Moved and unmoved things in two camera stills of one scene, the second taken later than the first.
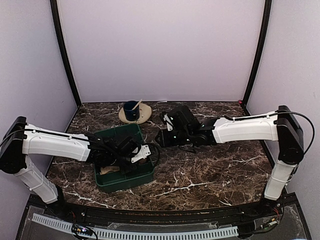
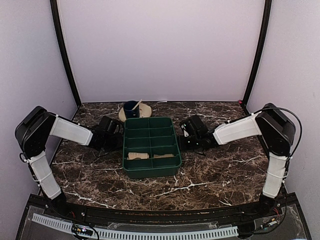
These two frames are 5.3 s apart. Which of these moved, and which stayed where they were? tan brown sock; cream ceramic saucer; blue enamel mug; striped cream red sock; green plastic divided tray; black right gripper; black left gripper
Moved: green plastic divided tray; tan brown sock; black left gripper; black right gripper; striped cream red sock
Stayed: blue enamel mug; cream ceramic saucer
